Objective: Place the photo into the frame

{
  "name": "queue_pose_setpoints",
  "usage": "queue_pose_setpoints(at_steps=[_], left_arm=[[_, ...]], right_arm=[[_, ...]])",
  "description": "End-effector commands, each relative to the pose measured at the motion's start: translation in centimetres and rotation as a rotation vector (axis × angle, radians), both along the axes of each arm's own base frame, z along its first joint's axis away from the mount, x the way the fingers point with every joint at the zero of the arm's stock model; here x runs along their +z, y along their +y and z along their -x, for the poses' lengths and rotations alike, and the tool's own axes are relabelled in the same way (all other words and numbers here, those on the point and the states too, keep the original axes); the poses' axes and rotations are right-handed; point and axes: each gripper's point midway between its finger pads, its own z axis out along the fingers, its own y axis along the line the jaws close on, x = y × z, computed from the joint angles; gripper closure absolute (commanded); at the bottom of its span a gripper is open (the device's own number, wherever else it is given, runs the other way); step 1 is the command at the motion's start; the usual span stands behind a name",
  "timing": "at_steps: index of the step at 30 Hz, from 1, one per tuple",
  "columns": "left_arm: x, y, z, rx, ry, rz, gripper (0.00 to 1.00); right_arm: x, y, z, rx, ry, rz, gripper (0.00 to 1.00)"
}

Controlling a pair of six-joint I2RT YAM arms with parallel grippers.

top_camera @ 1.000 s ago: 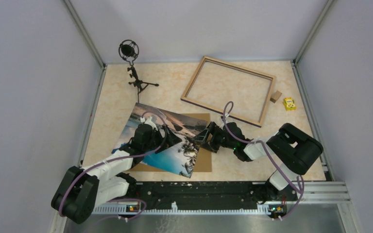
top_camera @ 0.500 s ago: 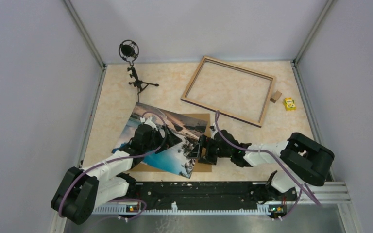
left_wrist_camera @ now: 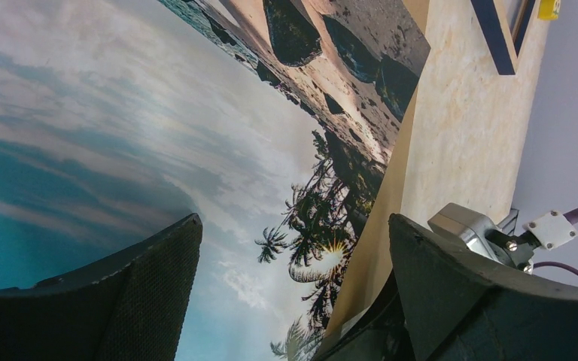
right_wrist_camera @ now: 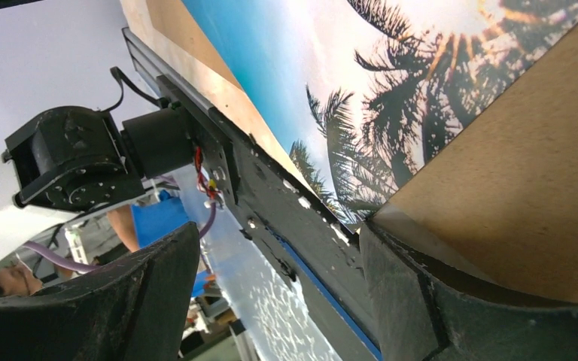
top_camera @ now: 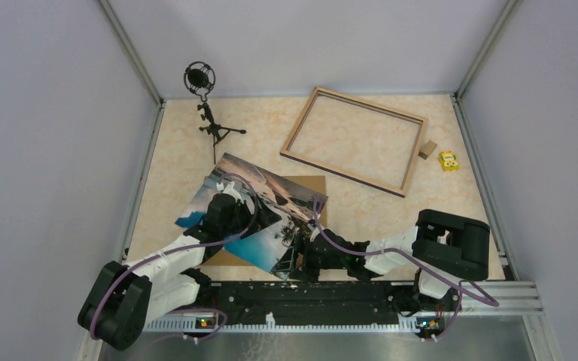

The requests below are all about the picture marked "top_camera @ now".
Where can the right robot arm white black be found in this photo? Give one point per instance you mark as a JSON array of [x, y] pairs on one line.
[[446, 248]]

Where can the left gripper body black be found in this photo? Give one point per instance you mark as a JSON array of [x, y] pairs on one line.
[[241, 219]]

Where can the white cable duct strip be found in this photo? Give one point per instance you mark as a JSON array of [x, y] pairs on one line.
[[189, 324]]

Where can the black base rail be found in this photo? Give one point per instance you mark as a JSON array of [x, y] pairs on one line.
[[326, 303]]

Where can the beach landscape photo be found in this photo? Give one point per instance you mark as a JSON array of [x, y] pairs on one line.
[[290, 208]]

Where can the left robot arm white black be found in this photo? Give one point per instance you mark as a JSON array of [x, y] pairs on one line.
[[125, 298]]

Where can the black microphone on tripod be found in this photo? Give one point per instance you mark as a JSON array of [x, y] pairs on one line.
[[200, 80]]

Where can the small brown wooden block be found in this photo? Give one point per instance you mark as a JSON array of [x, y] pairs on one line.
[[427, 149]]

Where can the small yellow toy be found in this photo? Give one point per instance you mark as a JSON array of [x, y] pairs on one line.
[[448, 161]]

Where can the wooden picture frame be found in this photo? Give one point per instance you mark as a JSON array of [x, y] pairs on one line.
[[357, 139]]

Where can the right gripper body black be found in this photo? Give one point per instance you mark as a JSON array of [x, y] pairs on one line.
[[313, 261]]

